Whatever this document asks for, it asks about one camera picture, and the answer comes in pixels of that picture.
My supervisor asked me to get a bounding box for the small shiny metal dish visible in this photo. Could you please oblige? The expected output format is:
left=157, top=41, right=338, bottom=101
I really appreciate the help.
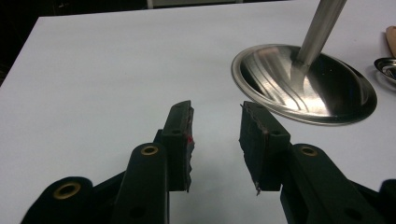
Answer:
left=373, top=57, right=396, bottom=86

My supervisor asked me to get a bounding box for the wooden utensil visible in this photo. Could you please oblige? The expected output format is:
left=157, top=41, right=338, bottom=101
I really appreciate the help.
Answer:
left=385, top=25, right=396, bottom=59

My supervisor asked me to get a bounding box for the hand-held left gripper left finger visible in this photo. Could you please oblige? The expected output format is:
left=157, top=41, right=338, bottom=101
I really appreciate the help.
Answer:
left=153, top=100, right=195, bottom=193

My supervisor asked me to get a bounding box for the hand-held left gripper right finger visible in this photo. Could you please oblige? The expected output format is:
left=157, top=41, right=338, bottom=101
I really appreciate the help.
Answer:
left=238, top=101, right=291, bottom=196

